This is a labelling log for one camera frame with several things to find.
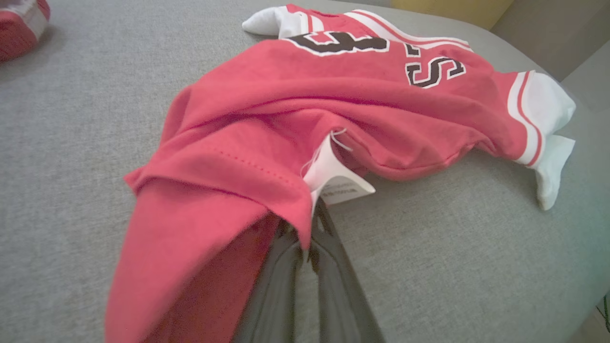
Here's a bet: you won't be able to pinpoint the grey sofa back cushion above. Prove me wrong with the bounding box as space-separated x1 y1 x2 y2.
491 0 610 112

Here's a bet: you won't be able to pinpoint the thin black cable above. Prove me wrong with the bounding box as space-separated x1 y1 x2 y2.
596 292 610 334

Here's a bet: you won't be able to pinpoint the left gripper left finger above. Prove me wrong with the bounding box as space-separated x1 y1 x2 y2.
233 222 303 343

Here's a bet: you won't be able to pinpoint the red shorts white stripe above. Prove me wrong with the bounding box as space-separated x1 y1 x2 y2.
0 0 51 61

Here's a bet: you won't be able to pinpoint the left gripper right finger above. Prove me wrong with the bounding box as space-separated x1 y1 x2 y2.
310 198 384 343

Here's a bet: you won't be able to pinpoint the yellow furniture panel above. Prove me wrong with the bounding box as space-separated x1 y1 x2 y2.
391 0 515 30

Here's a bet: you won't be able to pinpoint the large grey sofa seat cushion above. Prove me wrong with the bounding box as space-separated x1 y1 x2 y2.
0 0 610 343

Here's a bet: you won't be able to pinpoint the red jersey white sleeves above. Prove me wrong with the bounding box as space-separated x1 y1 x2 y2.
104 4 577 343

